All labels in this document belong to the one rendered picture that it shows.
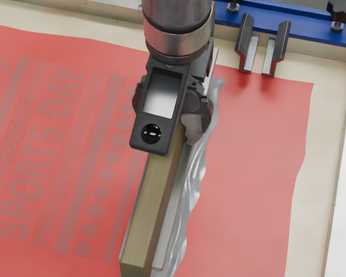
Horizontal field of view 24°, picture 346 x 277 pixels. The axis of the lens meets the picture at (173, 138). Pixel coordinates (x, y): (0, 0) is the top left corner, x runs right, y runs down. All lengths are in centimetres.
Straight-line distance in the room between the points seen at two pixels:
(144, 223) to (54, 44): 43
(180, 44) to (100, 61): 41
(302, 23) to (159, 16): 45
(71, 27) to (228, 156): 34
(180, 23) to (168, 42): 4
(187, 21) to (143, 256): 28
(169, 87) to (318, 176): 34
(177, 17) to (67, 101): 42
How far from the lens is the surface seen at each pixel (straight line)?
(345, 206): 110
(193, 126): 100
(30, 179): 115
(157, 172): 97
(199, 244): 109
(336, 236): 108
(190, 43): 86
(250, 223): 111
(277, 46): 119
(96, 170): 114
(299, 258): 109
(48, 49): 127
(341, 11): 119
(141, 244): 93
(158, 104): 90
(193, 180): 113
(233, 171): 114
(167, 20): 83
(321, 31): 124
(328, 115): 121
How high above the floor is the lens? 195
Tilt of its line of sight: 59 degrees down
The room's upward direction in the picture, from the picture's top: straight up
